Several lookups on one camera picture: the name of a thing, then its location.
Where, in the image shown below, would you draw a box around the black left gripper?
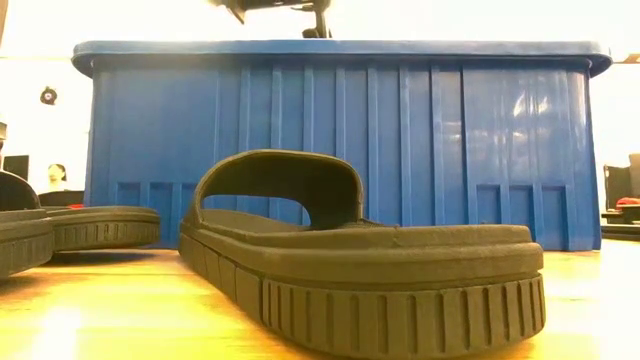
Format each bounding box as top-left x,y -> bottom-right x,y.
209,0 -> 334,40

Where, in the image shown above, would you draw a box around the black slide sandal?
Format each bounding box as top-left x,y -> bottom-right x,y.
42,205 -> 161,253
178,148 -> 547,360
0,171 -> 55,279

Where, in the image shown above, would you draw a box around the blue plastic bin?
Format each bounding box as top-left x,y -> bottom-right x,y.
71,38 -> 614,252

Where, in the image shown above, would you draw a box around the person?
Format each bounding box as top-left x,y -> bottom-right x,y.
47,163 -> 69,193

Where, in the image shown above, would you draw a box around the black background monitor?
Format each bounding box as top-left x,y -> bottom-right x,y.
3,154 -> 30,181

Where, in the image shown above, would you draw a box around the dark boxy background object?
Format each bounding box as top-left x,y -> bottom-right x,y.
603,153 -> 640,201

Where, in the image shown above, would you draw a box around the black aluminium table frame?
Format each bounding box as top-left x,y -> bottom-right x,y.
601,223 -> 640,242

